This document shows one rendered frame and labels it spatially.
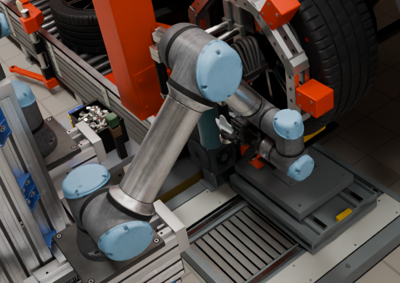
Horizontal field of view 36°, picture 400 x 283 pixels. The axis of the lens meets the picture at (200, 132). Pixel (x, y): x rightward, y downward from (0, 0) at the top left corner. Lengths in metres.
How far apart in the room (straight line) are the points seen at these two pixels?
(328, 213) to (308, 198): 0.11
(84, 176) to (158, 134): 0.25
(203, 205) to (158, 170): 1.35
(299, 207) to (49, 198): 1.07
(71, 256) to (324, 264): 1.12
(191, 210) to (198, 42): 1.46
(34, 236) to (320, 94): 0.91
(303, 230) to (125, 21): 1.04
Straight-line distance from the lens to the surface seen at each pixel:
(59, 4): 3.52
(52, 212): 1.75
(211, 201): 2.68
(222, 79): 1.27
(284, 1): 1.80
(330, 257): 2.45
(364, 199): 2.53
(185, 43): 1.31
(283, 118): 1.58
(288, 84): 1.90
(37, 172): 1.65
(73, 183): 1.47
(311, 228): 2.44
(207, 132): 2.26
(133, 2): 2.21
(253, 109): 1.62
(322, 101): 1.86
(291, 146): 1.60
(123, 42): 2.24
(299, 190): 2.48
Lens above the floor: 2.01
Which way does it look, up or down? 40 degrees down
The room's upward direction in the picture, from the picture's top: 11 degrees counter-clockwise
